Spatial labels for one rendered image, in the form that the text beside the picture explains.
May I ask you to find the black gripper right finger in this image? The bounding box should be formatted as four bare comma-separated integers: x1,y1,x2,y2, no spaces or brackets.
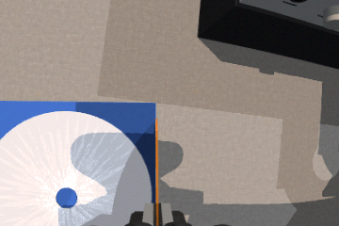
158,203,192,226

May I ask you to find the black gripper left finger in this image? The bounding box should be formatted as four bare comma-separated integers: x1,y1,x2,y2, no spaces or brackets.
125,203,156,226

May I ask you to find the white cd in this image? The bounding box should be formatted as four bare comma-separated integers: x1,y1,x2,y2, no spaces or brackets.
0,111,152,226

